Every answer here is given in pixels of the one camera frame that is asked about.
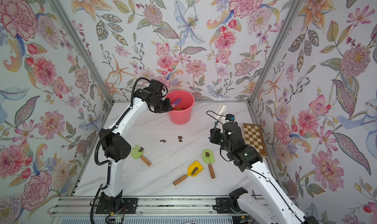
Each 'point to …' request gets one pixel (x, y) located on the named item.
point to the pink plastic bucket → (181, 113)
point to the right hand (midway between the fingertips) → (211, 128)
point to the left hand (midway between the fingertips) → (174, 107)
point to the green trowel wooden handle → (208, 157)
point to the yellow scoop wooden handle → (193, 170)
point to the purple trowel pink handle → (176, 102)
